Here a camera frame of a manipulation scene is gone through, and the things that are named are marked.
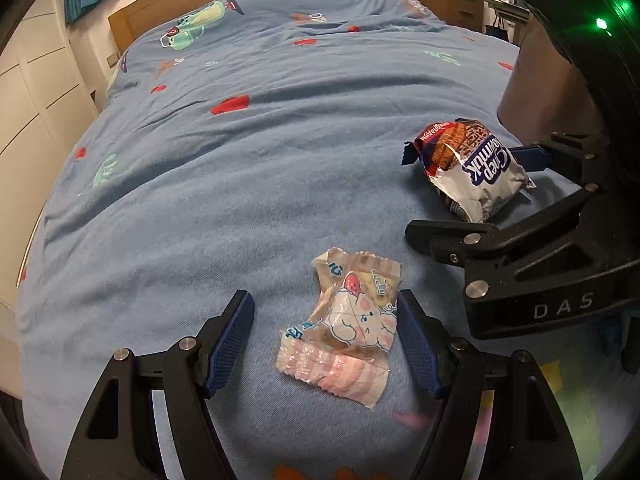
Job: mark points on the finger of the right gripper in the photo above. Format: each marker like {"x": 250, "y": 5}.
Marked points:
{"x": 579, "y": 157}
{"x": 544, "y": 246}

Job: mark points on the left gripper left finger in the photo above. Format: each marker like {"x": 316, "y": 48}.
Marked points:
{"x": 116, "y": 436}

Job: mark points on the white blue crepe snack bag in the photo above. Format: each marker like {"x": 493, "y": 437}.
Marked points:
{"x": 473, "y": 171}

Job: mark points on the pink clear candy packet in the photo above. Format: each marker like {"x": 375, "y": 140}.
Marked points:
{"x": 343, "y": 347}

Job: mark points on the black hanging bag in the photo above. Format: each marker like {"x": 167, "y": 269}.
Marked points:
{"x": 497, "y": 29}

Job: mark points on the blue patterned bed duvet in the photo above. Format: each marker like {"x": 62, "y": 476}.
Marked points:
{"x": 232, "y": 164}

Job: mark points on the white wardrobe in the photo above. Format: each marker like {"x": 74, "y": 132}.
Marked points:
{"x": 52, "y": 88}

